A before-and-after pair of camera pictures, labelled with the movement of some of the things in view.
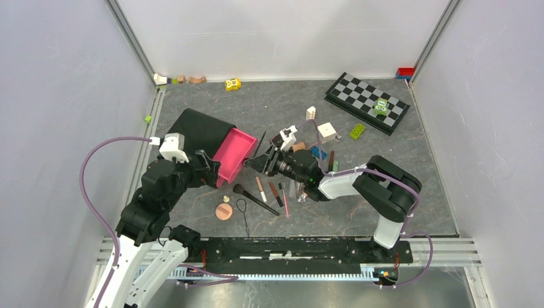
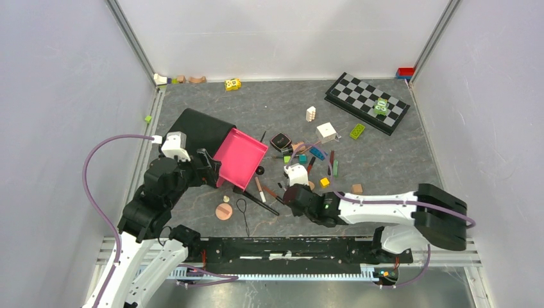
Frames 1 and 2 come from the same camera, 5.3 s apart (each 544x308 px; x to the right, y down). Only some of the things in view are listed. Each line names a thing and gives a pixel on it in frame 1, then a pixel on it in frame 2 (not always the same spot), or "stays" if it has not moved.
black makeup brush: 238,188 stays
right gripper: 266,163 → 305,187
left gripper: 206,174 stays
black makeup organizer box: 201,131 stays
